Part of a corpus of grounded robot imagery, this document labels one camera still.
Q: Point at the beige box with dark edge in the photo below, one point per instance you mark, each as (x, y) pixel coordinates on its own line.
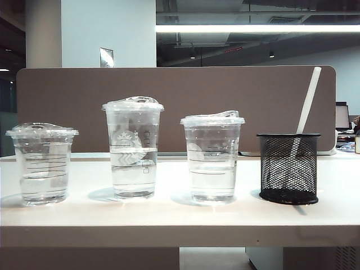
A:
(357, 144)

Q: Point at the white drinking straw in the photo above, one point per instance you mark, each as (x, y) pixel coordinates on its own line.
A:
(309, 92)

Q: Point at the black mesh pen holder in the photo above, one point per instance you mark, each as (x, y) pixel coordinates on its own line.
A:
(289, 180)

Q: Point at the large clear cup lid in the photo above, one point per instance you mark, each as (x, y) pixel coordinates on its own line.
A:
(132, 104)

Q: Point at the white divider foot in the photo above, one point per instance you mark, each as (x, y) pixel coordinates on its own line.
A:
(327, 152)

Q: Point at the brown fabric desk divider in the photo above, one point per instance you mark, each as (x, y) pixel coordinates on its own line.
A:
(197, 90)

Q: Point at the small clear plastic cup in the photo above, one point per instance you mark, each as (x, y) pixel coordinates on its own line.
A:
(42, 174)

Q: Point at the black ceiling spotlight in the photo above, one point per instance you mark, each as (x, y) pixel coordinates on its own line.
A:
(271, 54)

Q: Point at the medium clear cup lid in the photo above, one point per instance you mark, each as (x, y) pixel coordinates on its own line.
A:
(211, 120)

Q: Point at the long white ceiling light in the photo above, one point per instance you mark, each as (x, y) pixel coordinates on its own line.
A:
(253, 28)

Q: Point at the computer monitor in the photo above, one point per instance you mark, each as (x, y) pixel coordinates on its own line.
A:
(341, 116)

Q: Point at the medium clear plastic cup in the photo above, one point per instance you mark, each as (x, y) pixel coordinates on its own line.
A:
(212, 180)

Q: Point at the small clear cup lid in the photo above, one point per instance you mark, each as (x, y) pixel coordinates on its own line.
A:
(42, 131)

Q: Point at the large clear plastic cup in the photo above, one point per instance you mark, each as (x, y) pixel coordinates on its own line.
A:
(132, 174)

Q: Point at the seated person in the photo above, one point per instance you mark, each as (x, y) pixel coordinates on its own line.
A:
(357, 125)

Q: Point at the silver wall plaque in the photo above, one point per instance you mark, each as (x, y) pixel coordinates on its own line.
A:
(106, 57)

